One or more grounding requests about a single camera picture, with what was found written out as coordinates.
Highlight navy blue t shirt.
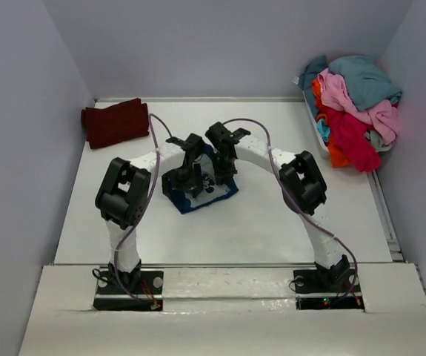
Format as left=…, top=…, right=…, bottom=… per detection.
left=162, top=145, right=239, bottom=214

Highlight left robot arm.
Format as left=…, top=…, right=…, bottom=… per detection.
left=95, top=133, right=206, bottom=295

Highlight light blue t shirt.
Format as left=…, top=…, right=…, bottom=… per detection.
left=316, top=113, right=330, bottom=145

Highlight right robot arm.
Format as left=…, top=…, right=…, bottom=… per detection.
left=205, top=119, right=358, bottom=293

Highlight folded dark red shirt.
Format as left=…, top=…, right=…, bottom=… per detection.
left=81, top=98, right=149, bottom=150

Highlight grey blue t shirt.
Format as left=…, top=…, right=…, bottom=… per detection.
left=294, top=55, right=403, bottom=111

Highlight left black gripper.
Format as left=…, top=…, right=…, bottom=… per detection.
left=162, top=164, right=203, bottom=199

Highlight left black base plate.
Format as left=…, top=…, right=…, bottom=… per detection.
left=92, top=268, right=164, bottom=312

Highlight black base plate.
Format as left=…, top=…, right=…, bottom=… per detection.
left=288, top=268, right=365, bottom=311
left=92, top=268, right=164, bottom=312

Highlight magenta t shirt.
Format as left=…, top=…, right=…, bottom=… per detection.
left=326, top=108, right=381, bottom=172

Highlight light pink t shirt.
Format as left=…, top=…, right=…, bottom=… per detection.
left=317, top=69, right=400, bottom=145

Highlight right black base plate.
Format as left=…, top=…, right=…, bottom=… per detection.
left=288, top=268, right=365, bottom=311

